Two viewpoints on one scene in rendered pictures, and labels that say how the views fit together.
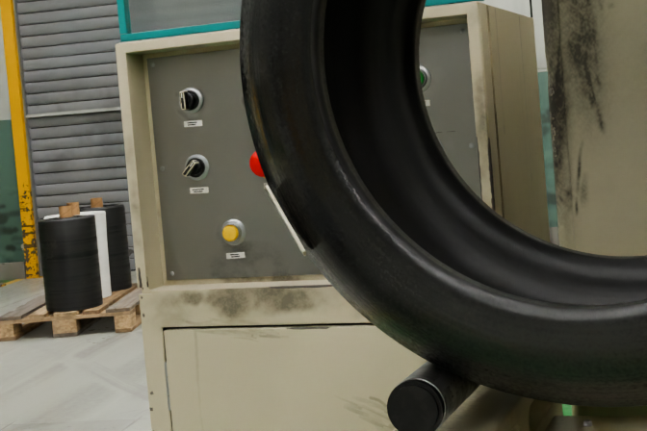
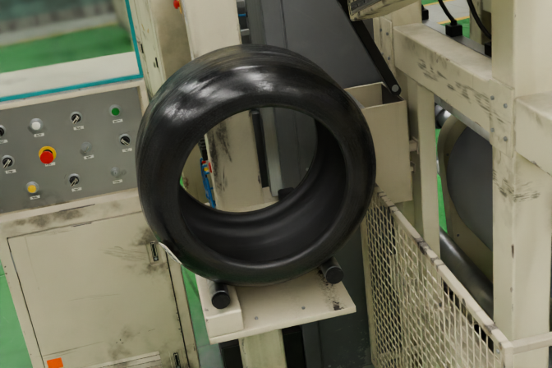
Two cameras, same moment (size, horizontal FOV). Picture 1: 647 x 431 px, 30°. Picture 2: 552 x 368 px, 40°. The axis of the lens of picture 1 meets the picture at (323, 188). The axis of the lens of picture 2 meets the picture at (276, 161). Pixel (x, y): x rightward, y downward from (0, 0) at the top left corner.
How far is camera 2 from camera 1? 1.05 m
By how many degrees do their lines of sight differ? 35
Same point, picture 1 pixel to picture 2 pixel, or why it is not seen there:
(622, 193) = (239, 181)
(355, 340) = (104, 225)
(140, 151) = not seen: outside the picture
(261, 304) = (57, 218)
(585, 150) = (225, 168)
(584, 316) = (274, 266)
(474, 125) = not seen: hidden behind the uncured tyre
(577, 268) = (237, 220)
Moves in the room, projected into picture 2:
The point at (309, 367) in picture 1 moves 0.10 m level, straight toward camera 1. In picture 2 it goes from (85, 240) to (95, 251)
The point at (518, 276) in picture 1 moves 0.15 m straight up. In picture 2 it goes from (218, 227) to (209, 176)
